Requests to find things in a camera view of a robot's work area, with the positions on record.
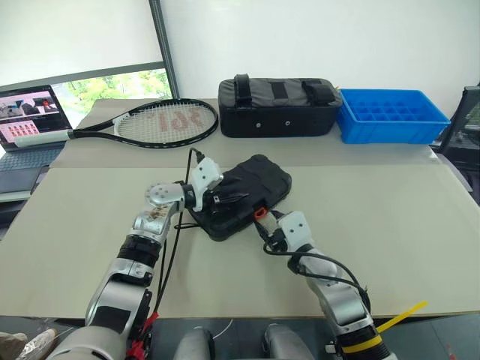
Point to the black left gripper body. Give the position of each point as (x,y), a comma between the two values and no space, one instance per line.
(214,199)

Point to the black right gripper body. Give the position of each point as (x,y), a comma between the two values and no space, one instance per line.
(275,240)

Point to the orange case latch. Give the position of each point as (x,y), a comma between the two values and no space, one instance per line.
(260,213)

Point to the black plastic tool case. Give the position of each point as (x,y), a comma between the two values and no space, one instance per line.
(262,180)

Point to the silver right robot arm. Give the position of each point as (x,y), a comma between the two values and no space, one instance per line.
(337,296)

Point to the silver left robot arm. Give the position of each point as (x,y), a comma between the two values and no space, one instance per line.
(112,292)

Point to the black fabric carry bag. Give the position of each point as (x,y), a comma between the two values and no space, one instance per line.
(277,112)

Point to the grey rounded robot leg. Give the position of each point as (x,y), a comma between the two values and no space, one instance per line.
(193,345)
(285,344)

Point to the blue plastic divided crate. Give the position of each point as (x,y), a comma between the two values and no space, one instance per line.
(386,131)

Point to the black white tennis racket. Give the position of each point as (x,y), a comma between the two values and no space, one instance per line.
(41,138)

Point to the black mesh office chair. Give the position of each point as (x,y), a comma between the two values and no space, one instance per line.
(465,138)

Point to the open grey laptop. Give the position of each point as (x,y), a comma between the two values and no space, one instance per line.
(26,112)

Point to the brown crumpled cloth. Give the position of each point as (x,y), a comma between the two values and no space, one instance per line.
(22,345)

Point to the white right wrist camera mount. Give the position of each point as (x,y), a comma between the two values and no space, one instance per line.
(296,227)

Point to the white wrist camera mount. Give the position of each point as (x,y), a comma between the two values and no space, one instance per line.
(204,174)
(296,227)

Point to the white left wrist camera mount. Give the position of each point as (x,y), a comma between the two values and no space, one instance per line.
(204,174)

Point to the grey window frame post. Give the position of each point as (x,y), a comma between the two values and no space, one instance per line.
(164,48)

